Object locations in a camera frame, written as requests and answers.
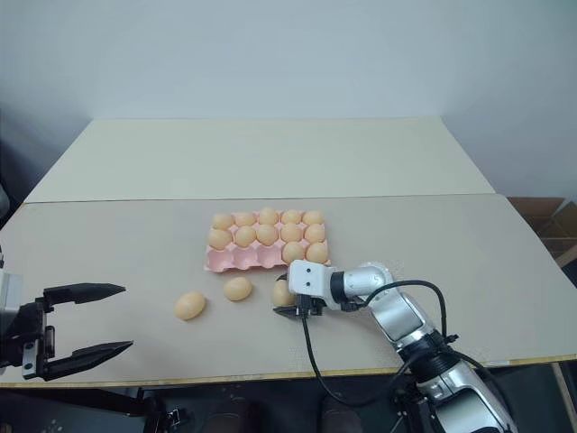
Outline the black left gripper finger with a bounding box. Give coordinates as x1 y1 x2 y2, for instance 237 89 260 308
42 281 128 310
43 340 135 381

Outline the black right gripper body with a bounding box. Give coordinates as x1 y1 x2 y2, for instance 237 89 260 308
294 292 327 318

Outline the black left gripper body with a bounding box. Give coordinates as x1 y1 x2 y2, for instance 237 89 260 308
0 296 59 378

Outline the black metal frame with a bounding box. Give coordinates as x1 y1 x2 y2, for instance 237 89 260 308
0 386 191 433

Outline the brown cardboard box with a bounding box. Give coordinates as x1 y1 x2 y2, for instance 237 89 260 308
506 196 577 272

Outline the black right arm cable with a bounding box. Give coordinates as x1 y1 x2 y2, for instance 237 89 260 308
298 280 457 405

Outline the pink egg carton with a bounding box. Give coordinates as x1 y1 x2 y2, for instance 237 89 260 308
203 210 334 274

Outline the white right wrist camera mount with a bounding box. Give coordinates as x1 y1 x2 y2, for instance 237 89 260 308
287 259 335 299

